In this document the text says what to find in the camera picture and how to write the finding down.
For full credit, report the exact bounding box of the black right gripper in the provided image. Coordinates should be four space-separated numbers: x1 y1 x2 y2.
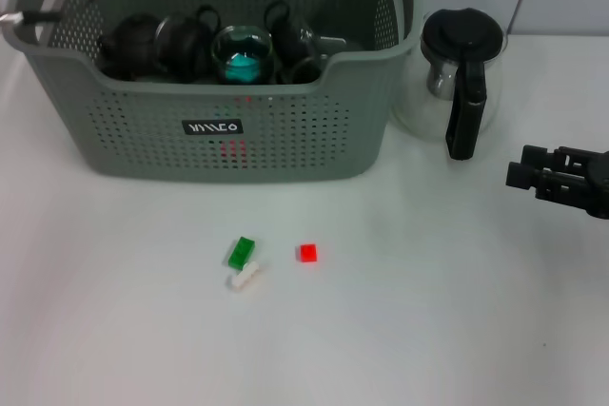
505 144 609 221

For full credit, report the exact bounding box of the teal square toy plate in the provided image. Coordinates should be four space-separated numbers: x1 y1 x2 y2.
224 51 262 84

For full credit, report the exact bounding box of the grey perforated storage bin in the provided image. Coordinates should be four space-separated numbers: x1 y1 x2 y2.
2 0 424 184

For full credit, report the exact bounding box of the glass teacup black sleeve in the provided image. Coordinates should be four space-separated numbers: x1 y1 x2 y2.
152 4 220 84
278 54 329 85
210 25 275 85
261 0 323 63

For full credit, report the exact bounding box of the glass carafe black lid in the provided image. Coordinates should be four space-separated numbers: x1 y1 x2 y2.
392 6 509 161

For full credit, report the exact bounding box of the black clay teapot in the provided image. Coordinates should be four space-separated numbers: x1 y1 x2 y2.
97 13 161 79

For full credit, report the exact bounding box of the green toy brick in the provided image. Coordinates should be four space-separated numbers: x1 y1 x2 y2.
226 236 257 268

